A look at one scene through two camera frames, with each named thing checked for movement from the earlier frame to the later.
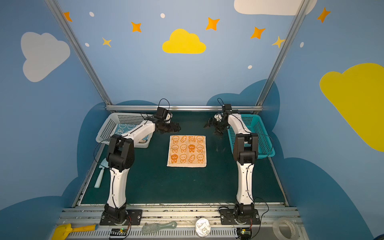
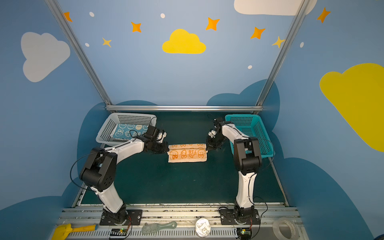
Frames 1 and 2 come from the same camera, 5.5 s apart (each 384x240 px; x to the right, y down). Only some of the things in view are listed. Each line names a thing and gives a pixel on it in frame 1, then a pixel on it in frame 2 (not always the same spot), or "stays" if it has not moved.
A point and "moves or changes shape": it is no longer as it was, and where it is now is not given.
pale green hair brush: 149,228 stays
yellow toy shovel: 62,232 stays
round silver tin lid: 202,227 stays
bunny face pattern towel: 121,128 stays
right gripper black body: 217,124 to 212,144
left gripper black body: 167,126 to 162,146
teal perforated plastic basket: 253,123 stays
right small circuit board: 244,233 stays
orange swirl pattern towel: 187,151 moves or changes shape
